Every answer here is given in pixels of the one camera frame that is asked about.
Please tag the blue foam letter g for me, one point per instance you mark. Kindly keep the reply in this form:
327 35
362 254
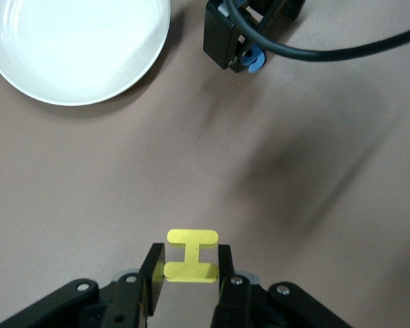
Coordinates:
256 61

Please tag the yellow foam letter H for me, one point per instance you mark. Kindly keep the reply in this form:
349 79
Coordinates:
192 254

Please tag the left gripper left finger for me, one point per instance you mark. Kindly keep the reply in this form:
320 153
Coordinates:
153 273

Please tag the beige plate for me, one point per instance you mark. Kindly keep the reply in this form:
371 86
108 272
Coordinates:
71 48

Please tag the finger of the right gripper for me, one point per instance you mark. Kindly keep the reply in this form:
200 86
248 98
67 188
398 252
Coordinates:
287 13
218 37

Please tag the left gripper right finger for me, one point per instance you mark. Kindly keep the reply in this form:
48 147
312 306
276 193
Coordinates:
227 273

